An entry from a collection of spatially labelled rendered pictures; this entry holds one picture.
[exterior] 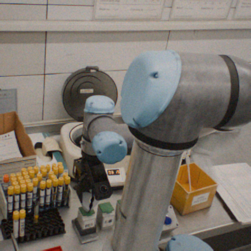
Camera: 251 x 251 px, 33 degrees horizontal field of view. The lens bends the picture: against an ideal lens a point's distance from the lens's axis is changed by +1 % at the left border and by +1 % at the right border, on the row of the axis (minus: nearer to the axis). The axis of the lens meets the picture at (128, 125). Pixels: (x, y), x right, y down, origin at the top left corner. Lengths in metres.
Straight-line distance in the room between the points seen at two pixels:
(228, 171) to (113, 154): 0.81
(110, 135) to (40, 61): 0.70
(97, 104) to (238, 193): 0.75
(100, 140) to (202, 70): 0.41
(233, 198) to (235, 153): 0.33
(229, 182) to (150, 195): 0.96
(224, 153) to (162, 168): 1.17
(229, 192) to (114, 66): 0.66
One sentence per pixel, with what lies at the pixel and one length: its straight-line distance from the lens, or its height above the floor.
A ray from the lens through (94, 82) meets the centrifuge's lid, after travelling 1.64.
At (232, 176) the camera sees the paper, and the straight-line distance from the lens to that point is 1.67.
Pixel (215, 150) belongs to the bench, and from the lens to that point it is 1.83.
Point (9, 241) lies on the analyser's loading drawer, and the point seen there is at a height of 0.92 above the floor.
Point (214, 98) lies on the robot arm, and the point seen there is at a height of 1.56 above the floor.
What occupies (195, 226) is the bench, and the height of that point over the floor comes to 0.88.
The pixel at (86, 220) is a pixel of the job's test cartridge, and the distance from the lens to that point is 1.25.
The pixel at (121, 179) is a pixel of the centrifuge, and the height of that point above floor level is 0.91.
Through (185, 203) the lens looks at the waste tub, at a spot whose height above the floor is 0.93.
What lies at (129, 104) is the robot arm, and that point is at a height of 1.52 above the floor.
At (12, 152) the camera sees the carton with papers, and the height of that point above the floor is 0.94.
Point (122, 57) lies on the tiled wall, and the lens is 1.71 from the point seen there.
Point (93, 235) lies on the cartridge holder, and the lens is 1.29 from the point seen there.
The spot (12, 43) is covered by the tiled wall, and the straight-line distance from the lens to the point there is 1.54.
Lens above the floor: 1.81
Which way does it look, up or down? 30 degrees down
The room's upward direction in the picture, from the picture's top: 10 degrees clockwise
